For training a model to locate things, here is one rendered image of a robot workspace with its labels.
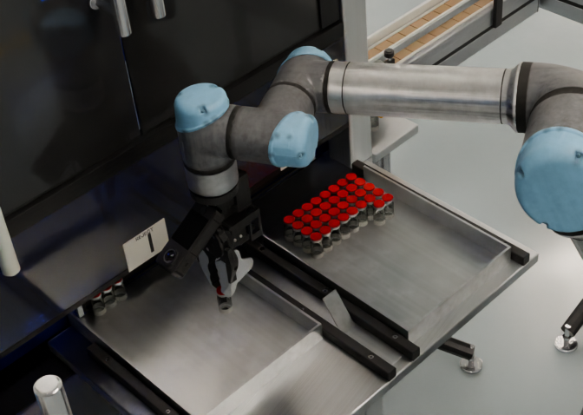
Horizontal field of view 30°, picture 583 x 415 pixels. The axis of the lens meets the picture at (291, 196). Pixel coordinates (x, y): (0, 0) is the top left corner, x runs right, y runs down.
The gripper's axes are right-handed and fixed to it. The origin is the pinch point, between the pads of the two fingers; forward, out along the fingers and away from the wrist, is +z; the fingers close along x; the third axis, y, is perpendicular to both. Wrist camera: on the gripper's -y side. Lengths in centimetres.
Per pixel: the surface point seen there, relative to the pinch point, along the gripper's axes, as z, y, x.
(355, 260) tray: 12.1, 27.4, -2.5
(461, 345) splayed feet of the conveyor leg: 92, 81, 16
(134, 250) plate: -2.2, -4.5, 15.0
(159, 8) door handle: -44.4, 4.4, 9.2
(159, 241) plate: -0.8, 0.2, 15.0
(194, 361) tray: 12.1, -6.4, 1.0
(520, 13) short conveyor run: 13, 113, 26
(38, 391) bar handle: -48, -46, -38
